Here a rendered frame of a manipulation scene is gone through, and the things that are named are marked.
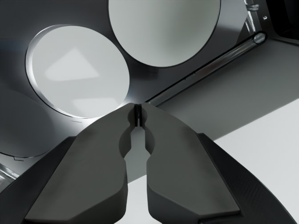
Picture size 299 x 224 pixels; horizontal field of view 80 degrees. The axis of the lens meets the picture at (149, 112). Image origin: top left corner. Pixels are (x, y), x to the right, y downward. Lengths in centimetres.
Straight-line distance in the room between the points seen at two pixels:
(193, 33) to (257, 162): 14
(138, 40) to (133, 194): 16
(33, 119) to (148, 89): 14
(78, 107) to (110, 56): 7
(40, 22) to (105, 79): 7
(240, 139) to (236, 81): 7
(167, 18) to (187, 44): 3
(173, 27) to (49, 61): 13
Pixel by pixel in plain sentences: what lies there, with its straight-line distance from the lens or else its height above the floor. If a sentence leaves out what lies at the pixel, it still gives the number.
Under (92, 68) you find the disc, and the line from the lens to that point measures 20.
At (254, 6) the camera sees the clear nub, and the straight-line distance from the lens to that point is 21.
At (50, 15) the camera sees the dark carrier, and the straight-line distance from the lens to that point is 20.
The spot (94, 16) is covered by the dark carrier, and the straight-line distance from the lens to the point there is 19.
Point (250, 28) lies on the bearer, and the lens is 23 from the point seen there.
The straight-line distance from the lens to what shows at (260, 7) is 26.
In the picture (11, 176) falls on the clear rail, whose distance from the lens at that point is 33.
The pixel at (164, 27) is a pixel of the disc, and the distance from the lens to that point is 19.
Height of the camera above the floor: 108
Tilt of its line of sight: 60 degrees down
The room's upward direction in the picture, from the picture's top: 175 degrees clockwise
